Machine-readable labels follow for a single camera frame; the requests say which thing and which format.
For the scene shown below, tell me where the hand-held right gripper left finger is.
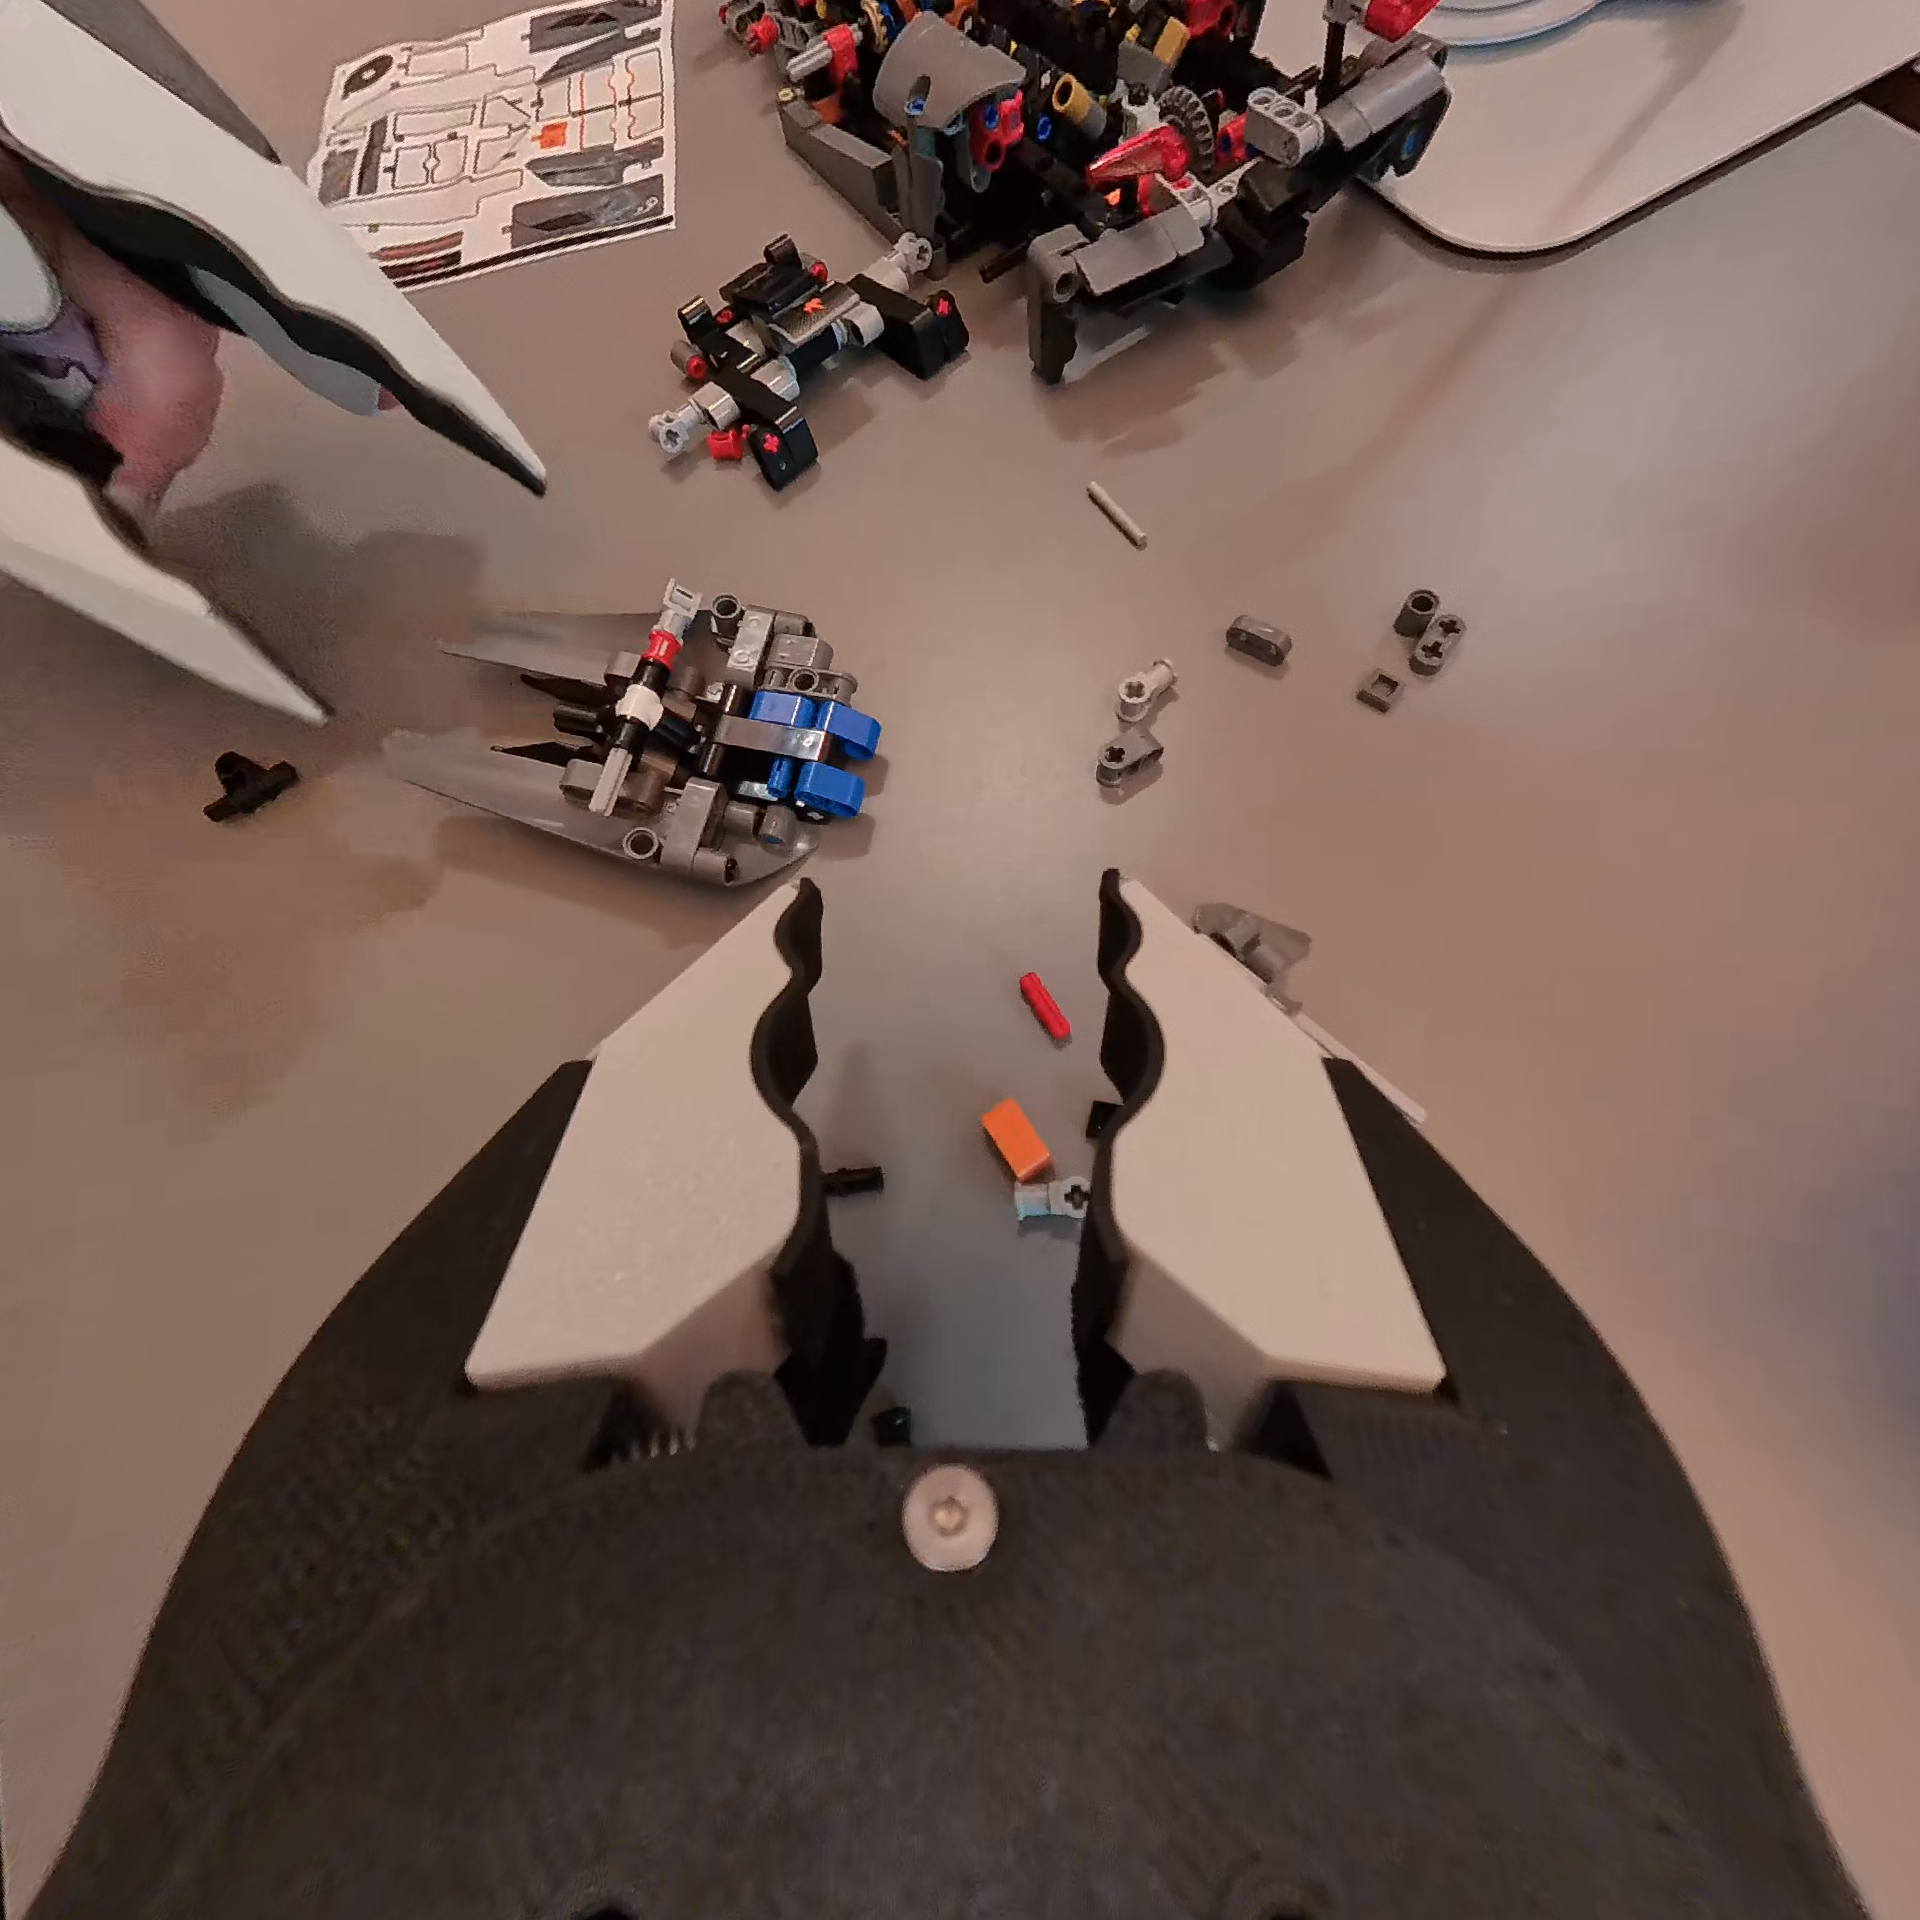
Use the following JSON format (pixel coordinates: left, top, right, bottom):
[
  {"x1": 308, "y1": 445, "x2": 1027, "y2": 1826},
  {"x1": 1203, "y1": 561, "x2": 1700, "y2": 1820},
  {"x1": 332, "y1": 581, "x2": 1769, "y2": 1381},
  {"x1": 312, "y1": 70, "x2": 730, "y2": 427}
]
[{"x1": 464, "y1": 876, "x2": 885, "y2": 1449}]

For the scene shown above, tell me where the grey black lego subassembly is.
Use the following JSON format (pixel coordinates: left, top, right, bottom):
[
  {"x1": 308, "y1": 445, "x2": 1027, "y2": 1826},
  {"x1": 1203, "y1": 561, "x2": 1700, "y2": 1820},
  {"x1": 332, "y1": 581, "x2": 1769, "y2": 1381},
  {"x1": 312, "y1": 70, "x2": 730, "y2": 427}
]
[{"x1": 380, "y1": 577, "x2": 889, "y2": 892}]

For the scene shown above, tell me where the dark grey lego liftarm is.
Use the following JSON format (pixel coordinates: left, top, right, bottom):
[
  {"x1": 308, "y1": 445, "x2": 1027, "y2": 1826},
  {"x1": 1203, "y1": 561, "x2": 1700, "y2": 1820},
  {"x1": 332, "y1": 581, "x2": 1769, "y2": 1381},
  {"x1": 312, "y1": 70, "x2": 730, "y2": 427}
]
[{"x1": 1388, "y1": 587, "x2": 1470, "y2": 681}]

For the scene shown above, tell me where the black grey lego module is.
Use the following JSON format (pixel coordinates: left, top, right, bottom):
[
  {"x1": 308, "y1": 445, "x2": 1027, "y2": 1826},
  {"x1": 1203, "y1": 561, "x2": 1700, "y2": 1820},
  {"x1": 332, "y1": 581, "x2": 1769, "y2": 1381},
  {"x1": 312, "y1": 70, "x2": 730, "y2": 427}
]
[{"x1": 646, "y1": 232, "x2": 973, "y2": 495}]

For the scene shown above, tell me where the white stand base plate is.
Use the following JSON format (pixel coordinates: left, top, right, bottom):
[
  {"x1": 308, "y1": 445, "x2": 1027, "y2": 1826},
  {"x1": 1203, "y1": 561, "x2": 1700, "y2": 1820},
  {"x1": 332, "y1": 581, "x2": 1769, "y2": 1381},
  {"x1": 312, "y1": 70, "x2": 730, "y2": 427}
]
[{"x1": 1346, "y1": 0, "x2": 1920, "y2": 260}]

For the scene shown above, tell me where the lego sticker sheet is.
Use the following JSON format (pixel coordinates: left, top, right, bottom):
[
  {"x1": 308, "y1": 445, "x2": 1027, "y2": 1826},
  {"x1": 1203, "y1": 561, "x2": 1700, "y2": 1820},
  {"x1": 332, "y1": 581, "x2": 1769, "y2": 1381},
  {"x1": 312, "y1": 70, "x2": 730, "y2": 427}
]
[{"x1": 304, "y1": 0, "x2": 678, "y2": 292}]

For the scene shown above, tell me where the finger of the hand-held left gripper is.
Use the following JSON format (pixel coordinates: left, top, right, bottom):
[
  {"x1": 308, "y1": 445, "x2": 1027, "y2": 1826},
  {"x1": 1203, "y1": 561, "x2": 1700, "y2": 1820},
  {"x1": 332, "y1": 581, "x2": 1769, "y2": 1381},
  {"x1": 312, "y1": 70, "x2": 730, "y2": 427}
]
[
  {"x1": 0, "y1": 431, "x2": 330, "y2": 733},
  {"x1": 0, "y1": 0, "x2": 548, "y2": 501}
]

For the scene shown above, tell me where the partly built lego car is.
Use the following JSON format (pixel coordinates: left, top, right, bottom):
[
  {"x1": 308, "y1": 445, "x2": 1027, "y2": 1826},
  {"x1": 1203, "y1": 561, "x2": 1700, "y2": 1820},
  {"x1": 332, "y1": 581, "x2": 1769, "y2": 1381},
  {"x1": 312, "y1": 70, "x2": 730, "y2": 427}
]
[{"x1": 714, "y1": 0, "x2": 1458, "y2": 385}]

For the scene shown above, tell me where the metal axle with red bush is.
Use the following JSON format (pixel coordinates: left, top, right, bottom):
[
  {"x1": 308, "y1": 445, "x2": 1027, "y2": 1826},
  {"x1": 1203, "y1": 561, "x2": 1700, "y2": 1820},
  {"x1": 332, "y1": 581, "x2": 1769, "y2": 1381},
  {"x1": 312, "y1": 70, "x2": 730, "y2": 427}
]
[{"x1": 588, "y1": 581, "x2": 708, "y2": 820}]

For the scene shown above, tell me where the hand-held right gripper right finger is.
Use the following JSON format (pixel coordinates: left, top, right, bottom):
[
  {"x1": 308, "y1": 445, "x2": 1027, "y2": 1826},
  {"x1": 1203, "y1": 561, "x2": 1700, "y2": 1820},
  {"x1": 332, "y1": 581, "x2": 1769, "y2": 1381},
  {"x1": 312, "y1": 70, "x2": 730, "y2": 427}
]
[{"x1": 1071, "y1": 866, "x2": 1448, "y2": 1449}]

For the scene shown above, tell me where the person's left hand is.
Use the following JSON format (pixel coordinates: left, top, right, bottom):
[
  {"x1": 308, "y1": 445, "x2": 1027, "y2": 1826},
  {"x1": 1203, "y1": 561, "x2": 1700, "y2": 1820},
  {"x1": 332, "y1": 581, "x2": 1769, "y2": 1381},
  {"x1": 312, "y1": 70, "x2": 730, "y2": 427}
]
[{"x1": 33, "y1": 282, "x2": 227, "y2": 523}]

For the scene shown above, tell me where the black T-shaped lego pin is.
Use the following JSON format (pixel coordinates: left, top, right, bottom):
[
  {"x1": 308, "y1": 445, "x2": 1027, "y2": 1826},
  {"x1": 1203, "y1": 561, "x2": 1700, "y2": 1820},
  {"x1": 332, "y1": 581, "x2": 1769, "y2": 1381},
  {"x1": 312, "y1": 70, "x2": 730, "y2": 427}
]
[{"x1": 201, "y1": 749, "x2": 302, "y2": 828}]

